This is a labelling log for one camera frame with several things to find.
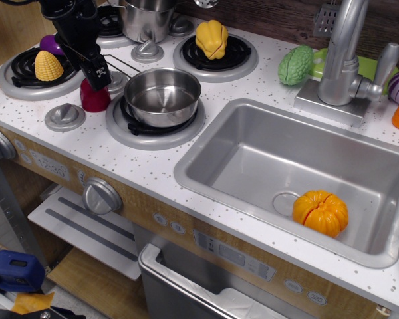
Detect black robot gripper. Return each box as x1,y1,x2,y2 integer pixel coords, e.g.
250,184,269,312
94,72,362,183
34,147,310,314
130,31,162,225
52,1,112,91

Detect red sweet potato toy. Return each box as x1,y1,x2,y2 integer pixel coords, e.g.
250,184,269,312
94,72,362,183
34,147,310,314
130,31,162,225
80,79,111,113

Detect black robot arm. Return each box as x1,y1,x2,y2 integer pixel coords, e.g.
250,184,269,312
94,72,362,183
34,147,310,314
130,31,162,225
40,1,111,91

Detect back left stove burner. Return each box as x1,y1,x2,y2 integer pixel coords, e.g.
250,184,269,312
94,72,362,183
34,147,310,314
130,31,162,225
96,5,135,49

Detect stove burner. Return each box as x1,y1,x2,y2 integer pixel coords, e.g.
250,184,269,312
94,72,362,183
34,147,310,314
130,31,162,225
173,35,259,83
106,93,205,151
96,5,135,49
0,47,84,101

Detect front right stove burner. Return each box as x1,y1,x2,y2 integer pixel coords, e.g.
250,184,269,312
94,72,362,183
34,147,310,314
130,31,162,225
106,93,205,151

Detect small steel pan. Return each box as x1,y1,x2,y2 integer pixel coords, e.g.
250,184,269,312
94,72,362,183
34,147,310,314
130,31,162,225
106,67,201,128

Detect front left stove burner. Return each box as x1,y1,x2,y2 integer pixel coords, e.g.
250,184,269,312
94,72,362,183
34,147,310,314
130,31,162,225
0,47,84,101

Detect back right stove burner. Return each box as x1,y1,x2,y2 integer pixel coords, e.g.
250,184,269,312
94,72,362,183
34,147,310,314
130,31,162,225
173,35,259,83

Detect silver stovetop knob middle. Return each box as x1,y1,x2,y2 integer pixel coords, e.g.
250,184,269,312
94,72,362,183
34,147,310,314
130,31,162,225
107,71,128,94

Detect silver stovetop knob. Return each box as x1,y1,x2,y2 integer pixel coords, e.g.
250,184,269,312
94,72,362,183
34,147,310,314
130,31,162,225
45,103,86,132
131,39,164,64
107,71,128,94
169,15,194,37

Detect yellow corn toy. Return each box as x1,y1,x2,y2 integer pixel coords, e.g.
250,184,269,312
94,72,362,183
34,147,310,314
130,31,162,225
35,51,64,82

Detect purple eggplant toy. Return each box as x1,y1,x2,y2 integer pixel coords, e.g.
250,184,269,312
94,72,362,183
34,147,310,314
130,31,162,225
39,35,65,56

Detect silver stovetop knob back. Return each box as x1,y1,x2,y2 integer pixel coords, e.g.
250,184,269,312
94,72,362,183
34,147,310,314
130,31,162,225
131,39,164,64

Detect silver stovetop knob front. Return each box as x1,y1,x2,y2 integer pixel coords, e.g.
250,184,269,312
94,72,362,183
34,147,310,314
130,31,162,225
45,103,86,132

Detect large steel pot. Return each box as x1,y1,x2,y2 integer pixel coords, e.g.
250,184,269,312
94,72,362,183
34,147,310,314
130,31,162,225
110,0,177,43

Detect silver stovetop knob far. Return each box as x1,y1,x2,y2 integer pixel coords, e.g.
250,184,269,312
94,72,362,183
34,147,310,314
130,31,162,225
169,15,194,37

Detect yellow bell pepper toy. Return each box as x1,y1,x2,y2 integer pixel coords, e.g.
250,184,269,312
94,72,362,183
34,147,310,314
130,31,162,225
195,20,229,60

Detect silver oven knob right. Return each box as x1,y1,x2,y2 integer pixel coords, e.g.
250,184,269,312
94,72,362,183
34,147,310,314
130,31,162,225
82,177,122,215

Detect white oven rack shelf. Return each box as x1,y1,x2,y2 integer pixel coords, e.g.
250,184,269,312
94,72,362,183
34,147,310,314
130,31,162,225
28,188,140,281

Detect grey oven door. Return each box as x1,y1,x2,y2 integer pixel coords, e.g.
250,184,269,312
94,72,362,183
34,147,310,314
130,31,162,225
0,168,48,267

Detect green leafy vegetable toy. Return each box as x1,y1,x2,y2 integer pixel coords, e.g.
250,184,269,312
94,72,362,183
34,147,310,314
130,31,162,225
278,45,314,86

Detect blue clamp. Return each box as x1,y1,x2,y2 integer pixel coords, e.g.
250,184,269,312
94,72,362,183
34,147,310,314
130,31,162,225
0,250,46,293

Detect grey dishwasher door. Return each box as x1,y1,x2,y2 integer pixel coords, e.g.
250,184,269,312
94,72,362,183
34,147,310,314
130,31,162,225
138,243,310,318

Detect metal grater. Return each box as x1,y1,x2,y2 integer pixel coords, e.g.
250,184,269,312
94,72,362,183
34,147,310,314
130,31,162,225
313,1,339,37

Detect silver toy sink basin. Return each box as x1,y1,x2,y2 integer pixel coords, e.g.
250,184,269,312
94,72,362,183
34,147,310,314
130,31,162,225
174,99,399,268

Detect silver toy faucet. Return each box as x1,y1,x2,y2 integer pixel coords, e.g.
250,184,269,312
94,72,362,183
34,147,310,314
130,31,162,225
294,1,399,128

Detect orange pumpkin toy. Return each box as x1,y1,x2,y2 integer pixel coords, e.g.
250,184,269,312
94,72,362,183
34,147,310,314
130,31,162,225
292,190,349,238

